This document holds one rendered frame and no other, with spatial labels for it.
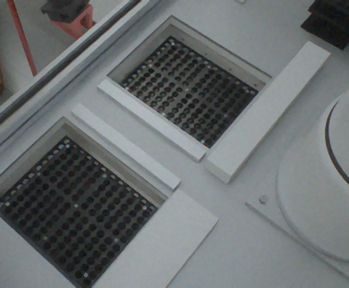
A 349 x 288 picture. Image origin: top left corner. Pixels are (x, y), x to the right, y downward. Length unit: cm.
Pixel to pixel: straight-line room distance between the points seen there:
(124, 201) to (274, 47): 42
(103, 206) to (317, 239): 34
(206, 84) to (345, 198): 40
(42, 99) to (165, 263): 34
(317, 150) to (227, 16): 43
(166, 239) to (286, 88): 34
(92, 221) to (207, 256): 20
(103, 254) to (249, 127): 32
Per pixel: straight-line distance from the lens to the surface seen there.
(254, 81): 96
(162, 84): 91
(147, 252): 71
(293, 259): 76
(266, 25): 98
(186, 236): 72
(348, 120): 58
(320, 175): 64
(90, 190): 81
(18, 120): 79
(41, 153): 92
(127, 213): 79
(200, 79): 93
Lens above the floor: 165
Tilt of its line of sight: 62 degrees down
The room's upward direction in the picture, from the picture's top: straight up
